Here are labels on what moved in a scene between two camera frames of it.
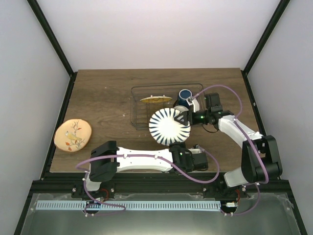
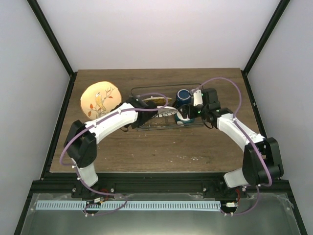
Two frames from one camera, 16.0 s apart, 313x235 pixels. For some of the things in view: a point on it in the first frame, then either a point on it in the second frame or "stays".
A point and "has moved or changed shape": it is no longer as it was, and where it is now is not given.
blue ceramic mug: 184,94 stays
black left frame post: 47,30 stays
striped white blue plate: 164,129 has moved or changed shape
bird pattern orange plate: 73,135 has moved or changed shape
